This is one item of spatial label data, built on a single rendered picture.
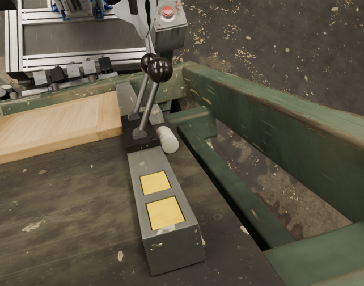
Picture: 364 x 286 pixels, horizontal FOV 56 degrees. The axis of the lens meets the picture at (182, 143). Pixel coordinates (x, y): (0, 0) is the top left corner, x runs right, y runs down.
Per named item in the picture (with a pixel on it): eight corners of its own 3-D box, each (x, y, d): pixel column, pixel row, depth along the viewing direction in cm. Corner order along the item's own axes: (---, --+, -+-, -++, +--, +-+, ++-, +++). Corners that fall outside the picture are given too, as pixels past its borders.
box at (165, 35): (176, 22, 141) (179, -5, 123) (183, 49, 139) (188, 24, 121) (147, 28, 139) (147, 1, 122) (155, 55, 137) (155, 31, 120)
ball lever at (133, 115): (140, 123, 67) (161, 56, 64) (143, 129, 63) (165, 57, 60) (122, 118, 66) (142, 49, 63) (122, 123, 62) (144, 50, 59)
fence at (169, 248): (131, 92, 120) (128, 81, 118) (206, 260, 31) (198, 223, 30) (117, 95, 119) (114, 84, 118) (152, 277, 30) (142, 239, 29)
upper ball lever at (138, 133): (148, 141, 56) (173, 61, 53) (151, 148, 52) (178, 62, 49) (125, 135, 55) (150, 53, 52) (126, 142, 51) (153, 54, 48)
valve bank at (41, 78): (122, 66, 154) (117, 40, 131) (130, 96, 152) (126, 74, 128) (8, 91, 147) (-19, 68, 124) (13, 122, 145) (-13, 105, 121)
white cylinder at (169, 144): (180, 151, 58) (172, 138, 65) (177, 135, 57) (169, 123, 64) (163, 155, 57) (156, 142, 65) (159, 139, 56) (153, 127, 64)
